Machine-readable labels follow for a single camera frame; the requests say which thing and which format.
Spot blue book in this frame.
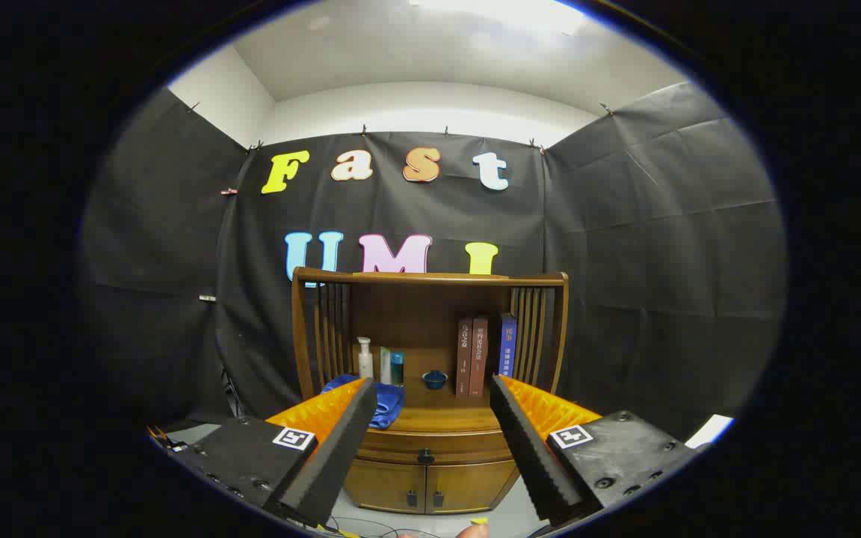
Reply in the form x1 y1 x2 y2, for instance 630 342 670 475
496 312 518 379

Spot blue folded towel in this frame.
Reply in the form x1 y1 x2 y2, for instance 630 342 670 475
321 374 405 430

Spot thin black floor cable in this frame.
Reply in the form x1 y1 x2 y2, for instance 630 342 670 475
330 514 446 538

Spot wooden cabinet door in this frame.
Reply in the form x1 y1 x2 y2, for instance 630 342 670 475
342 458 427 515
425 460 519 515

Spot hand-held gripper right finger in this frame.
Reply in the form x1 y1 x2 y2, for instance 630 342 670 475
489 375 703 528

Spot white flat object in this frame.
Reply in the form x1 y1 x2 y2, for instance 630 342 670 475
685 414 735 450

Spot wooden cabinet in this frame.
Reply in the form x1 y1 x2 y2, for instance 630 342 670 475
291 267 570 516

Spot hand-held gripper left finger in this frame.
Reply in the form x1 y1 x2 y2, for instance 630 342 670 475
169 377 379 528

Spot wooden countertop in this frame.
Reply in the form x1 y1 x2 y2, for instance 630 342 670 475
371 389 506 436

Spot black device with wires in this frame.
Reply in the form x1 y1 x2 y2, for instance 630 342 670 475
148 424 191 454

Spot reddish brown book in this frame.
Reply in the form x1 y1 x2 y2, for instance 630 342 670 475
469 315 489 398

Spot dark brown book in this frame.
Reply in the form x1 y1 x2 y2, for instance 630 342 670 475
456 317 474 398

